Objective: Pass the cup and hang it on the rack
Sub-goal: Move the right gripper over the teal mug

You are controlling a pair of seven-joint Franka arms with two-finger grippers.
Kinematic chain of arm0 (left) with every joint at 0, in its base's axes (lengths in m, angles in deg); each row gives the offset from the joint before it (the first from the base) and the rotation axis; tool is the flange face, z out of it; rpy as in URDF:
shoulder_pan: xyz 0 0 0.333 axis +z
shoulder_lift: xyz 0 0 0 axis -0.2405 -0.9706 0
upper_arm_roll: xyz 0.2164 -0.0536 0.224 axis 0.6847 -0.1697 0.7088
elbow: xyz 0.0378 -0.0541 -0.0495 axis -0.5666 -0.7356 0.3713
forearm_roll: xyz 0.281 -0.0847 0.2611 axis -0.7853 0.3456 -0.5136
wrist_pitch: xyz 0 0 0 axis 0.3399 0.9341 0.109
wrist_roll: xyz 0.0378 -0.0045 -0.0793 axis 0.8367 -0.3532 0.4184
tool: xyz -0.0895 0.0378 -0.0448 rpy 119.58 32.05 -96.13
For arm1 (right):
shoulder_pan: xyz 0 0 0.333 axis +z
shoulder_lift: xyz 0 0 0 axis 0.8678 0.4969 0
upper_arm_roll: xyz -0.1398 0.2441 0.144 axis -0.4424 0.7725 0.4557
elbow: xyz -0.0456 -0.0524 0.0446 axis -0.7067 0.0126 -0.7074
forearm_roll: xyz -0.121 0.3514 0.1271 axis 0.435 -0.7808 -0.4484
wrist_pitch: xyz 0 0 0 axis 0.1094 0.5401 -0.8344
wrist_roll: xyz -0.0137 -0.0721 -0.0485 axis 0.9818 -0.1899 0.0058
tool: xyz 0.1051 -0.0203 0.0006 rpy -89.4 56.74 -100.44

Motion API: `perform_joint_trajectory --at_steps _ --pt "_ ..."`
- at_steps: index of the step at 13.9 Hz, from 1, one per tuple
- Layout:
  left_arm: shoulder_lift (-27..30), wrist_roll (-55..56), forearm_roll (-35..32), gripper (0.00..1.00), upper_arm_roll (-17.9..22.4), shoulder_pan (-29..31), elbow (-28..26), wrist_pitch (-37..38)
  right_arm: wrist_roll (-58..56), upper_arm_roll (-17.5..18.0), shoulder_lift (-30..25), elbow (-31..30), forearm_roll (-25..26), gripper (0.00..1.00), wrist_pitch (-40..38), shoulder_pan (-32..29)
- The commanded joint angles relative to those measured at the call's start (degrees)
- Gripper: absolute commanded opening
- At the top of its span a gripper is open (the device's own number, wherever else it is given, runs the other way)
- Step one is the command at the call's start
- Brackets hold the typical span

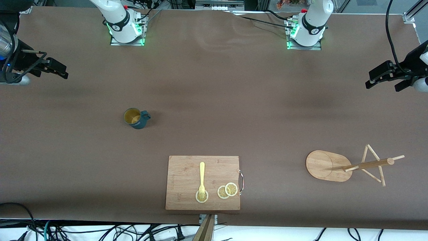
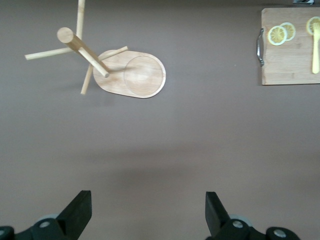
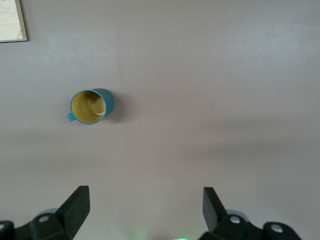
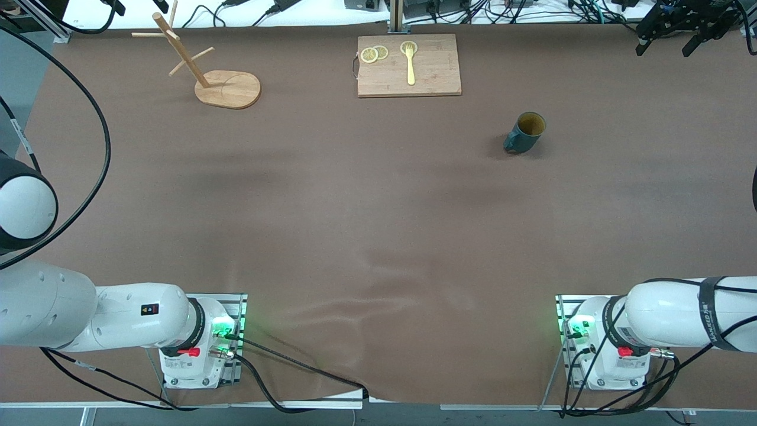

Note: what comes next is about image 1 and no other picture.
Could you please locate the teal cup yellow inside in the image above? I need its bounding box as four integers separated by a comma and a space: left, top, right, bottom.
123, 107, 151, 130

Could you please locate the wooden cup rack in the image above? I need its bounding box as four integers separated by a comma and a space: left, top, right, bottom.
305, 144, 405, 187

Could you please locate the brown table cover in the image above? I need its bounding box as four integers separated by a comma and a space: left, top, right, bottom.
0, 6, 428, 231

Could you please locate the bamboo cutting board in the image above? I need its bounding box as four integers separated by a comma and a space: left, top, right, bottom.
165, 155, 244, 211

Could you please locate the grey power strip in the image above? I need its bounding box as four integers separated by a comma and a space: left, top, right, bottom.
196, 0, 244, 10

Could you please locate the yellow plastic fork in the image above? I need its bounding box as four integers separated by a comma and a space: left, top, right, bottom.
198, 162, 206, 200

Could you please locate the wooden beam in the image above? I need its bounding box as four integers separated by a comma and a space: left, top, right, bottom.
192, 214, 215, 241

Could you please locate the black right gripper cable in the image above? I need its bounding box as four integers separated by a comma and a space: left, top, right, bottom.
2, 20, 47, 83

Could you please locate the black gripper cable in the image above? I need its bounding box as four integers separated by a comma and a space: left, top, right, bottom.
386, 0, 403, 67
2, 20, 47, 83

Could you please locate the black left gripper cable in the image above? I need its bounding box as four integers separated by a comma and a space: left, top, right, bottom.
386, 0, 403, 67

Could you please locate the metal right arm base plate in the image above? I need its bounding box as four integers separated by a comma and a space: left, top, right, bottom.
110, 13, 146, 46

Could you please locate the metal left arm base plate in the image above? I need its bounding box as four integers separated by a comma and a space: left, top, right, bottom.
286, 18, 322, 51

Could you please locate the black power cable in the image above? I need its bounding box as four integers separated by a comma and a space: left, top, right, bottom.
265, 9, 292, 21
238, 15, 295, 30

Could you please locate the black floor cable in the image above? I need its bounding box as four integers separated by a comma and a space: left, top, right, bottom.
0, 202, 38, 241

